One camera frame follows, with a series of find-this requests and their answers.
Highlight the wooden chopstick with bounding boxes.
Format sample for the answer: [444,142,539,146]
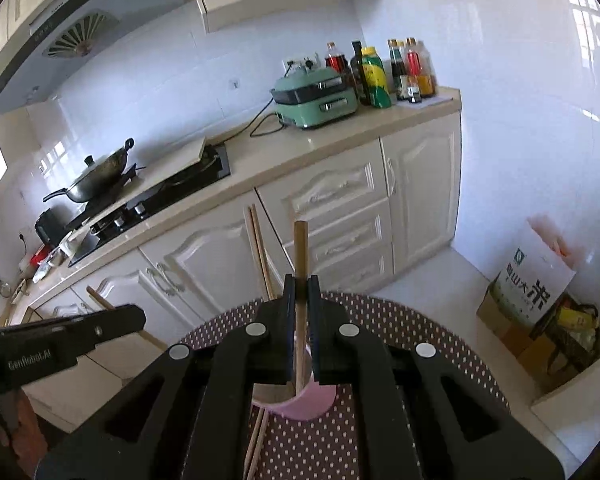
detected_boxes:
[245,408,270,480]
[242,408,268,479]
[86,286,168,351]
[294,220,309,393]
[244,205,275,300]

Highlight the pink cup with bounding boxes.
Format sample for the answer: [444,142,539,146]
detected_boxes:
[249,343,337,422]

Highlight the polka dot round tablecloth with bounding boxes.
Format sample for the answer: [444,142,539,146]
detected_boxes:
[176,290,512,480]

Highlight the red container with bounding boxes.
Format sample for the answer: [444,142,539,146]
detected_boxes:
[30,245,52,266]

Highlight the cardboard box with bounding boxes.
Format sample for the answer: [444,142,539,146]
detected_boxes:
[477,285,579,394]

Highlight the black kettle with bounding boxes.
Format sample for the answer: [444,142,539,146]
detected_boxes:
[34,208,71,248]

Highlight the black yellow bag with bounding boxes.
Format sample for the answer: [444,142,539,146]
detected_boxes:
[531,292,600,376]

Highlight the white rice bag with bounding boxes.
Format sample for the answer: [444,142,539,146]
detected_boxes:
[491,214,585,328]

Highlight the steel wok with lid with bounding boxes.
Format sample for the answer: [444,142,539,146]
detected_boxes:
[42,138,135,204]

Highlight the cream lower cabinets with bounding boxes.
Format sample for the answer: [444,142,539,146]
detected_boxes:
[8,103,462,431]

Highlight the beige cutting board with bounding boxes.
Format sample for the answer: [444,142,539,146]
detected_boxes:
[86,136,208,226]

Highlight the black gas stove top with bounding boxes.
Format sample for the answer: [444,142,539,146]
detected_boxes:
[68,143,230,268]

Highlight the green electric grill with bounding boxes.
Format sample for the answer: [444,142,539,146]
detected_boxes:
[270,67,358,129]

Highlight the green yellow oil bottle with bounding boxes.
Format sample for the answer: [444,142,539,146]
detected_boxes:
[362,47,392,110]

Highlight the black range hood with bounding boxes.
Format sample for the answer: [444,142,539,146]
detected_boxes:
[0,0,185,116]

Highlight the dark soy sauce bottle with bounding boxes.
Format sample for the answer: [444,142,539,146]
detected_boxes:
[388,39,408,101]

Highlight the red label sauce bottle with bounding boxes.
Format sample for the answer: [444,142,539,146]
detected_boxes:
[405,37,437,99]

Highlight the dark olive oil bottle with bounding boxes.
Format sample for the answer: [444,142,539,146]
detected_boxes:
[350,40,372,106]

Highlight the red cap cola bottle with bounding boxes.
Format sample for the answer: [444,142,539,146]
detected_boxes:
[325,41,354,87]

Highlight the black power cable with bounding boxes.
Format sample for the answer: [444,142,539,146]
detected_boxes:
[214,62,297,143]

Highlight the wall power socket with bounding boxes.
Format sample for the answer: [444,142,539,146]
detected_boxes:
[282,53,323,74]

